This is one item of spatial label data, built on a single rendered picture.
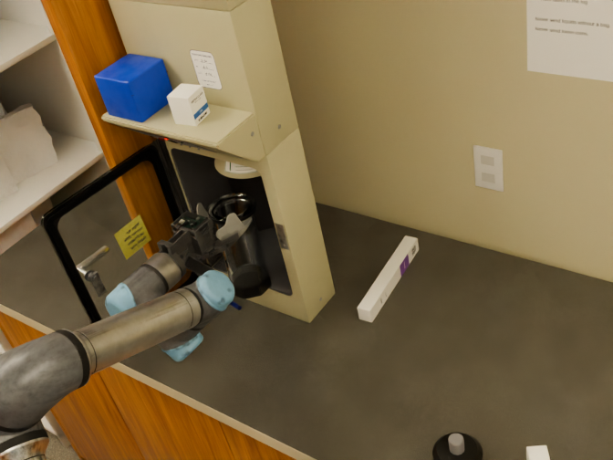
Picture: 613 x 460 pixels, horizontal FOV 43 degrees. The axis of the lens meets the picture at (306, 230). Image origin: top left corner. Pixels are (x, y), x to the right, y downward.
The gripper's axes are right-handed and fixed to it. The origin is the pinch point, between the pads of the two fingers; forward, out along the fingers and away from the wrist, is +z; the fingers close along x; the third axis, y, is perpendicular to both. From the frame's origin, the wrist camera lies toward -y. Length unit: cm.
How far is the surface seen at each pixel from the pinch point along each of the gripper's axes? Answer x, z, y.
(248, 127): -14.6, -2.4, 27.4
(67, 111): 118, 43, -18
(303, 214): -14.5, 7.0, -0.2
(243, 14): -14.7, 3.3, 47.4
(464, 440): -62, -14, -25
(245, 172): -4.6, 3.2, 11.2
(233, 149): -14.6, -7.6, 25.8
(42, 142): 113, 26, -20
